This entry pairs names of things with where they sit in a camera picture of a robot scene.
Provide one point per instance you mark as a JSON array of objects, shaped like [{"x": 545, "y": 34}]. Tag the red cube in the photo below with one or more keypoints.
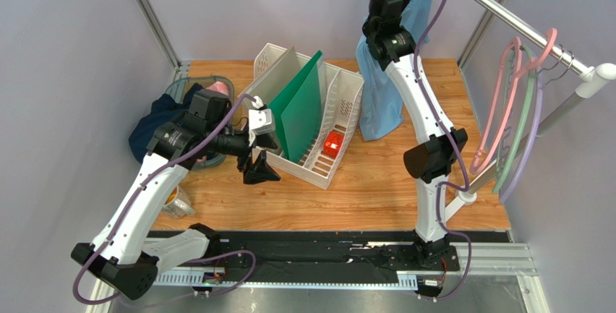
[{"x": 333, "y": 144}]

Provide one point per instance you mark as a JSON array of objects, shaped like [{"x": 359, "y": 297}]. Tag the purple plastic hanger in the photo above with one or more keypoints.
[{"x": 530, "y": 140}]

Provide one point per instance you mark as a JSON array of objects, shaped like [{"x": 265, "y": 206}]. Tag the light blue shorts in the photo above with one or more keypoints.
[{"x": 381, "y": 102}]

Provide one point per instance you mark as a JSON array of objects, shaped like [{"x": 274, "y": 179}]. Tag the white file organizer rack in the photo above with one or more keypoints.
[{"x": 341, "y": 93}]

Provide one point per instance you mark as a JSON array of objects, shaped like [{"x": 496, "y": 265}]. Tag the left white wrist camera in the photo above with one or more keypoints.
[{"x": 260, "y": 118}]

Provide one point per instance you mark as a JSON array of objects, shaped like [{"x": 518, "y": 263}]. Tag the pink plastic hanger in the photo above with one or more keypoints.
[{"x": 504, "y": 97}]

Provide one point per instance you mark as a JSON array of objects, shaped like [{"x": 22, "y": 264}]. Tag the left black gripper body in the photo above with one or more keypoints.
[{"x": 246, "y": 157}]

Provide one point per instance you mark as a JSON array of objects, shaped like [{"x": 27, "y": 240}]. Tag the green folder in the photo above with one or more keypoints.
[{"x": 297, "y": 110}]

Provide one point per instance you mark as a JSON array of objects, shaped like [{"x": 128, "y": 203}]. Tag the green plastic hanger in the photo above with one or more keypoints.
[{"x": 513, "y": 141}]

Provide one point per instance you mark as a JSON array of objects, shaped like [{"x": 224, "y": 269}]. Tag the navy blue garment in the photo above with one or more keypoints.
[{"x": 162, "y": 110}]

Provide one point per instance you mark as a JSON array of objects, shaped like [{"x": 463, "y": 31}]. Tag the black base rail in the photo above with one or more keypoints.
[{"x": 326, "y": 257}]

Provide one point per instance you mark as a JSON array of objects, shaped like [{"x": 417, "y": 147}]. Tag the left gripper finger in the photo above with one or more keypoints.
[
  {"x": 258, "y": 178},
  {"x": 267, "y": 141}
]

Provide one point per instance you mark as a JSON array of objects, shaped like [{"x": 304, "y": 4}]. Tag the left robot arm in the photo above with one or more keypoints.
[{"x": 118, "y": 255}]

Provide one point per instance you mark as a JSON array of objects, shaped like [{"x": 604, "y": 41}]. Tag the pink garment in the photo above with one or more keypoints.
[{"x": 220, "y": 87}]

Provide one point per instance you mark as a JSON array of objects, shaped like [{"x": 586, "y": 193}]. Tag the yellow inside mug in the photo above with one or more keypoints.
[{"x": 178, "y": 204}]

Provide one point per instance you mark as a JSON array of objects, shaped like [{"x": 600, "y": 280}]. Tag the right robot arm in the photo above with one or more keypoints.
[{"x": 385, "y": 34}]

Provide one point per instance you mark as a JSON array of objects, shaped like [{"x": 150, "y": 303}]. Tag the metal clothes rack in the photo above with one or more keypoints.
[{"x": 442, "y": 149}]

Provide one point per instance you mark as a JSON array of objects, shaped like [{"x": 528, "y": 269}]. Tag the grey folder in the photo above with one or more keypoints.
[{"x": 274, "y": 68}]

